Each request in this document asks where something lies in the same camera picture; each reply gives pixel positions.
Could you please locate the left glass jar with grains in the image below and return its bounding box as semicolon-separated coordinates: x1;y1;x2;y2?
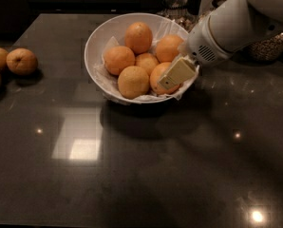
158;0;197;32

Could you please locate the right glass jar with grains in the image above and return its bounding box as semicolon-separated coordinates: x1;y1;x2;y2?
244;32;283;62

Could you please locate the white bowl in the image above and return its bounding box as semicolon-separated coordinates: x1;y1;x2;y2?
84;12;200;105

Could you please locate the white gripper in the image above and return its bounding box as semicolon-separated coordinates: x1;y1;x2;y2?
158;14;232;89

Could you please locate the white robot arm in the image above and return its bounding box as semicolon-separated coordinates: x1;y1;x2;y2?
158;0;283;89

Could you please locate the small orange at bowl centre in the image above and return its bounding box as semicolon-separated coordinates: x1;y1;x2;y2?
135;52;160;75

